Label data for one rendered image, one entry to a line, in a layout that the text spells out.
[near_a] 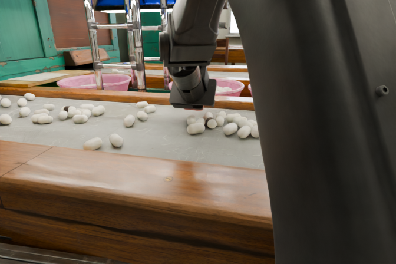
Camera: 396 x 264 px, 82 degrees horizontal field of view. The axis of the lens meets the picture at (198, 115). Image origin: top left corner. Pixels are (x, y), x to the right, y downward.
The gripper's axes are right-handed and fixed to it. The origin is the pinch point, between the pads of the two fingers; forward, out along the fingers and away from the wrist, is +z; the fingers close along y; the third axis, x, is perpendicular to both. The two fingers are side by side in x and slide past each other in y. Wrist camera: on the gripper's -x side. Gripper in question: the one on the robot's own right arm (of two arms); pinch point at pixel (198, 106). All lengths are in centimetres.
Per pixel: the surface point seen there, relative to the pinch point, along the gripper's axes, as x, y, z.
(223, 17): -364, 48, 340
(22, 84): -6, 63, 4
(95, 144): 16.1, 13.4, -18.3
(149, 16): -198, 120, 165
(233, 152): 14.1, -10.2, -13.9
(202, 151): 14.5, -4.9, -14.5
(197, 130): 9.6, -2.6, -10.5
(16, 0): -40, 77, -1
